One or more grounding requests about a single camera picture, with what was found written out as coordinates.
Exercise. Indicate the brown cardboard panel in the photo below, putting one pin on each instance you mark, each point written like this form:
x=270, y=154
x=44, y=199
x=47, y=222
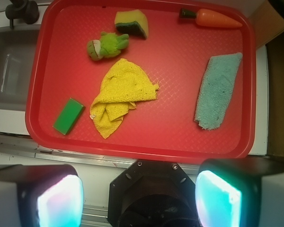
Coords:
x=268, y=23

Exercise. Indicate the light blue folded towel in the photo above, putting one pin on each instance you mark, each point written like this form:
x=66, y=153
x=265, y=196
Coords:
x=216, y=90

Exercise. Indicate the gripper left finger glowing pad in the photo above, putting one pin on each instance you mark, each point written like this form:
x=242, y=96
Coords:
x=40, y=196

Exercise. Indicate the grey toy sink basin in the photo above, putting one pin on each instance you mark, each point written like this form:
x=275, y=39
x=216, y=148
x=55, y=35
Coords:
x=17, y=51

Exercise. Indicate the yellow crumpled cloth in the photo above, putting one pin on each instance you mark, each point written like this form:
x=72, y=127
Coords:
x=123, y=85

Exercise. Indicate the grey toy faucet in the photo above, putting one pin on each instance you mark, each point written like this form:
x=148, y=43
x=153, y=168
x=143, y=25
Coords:
x=26, y=10

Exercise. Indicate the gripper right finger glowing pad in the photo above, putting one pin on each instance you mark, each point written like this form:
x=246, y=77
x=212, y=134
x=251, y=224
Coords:
x=242, y=192

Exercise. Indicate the green rectangular block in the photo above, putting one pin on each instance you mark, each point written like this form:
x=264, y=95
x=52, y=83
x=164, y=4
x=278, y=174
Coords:
x=68, y=116

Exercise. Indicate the aluminium rail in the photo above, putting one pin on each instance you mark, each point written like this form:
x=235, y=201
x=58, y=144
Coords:
x=19, y=149

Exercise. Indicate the green plush toy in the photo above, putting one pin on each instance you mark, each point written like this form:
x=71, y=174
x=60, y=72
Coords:
x=109, y=45

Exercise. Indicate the red plastic tray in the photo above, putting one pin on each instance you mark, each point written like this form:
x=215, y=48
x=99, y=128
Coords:
x=174, y=56

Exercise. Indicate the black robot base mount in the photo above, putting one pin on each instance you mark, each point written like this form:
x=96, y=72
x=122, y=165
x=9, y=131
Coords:
x=152, y=194

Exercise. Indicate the orange toy carrot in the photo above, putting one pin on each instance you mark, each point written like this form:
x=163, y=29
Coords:
x=210, y=18

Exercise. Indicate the yellow green sponge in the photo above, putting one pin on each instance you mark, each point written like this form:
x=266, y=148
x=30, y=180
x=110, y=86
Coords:
x=133, y=22

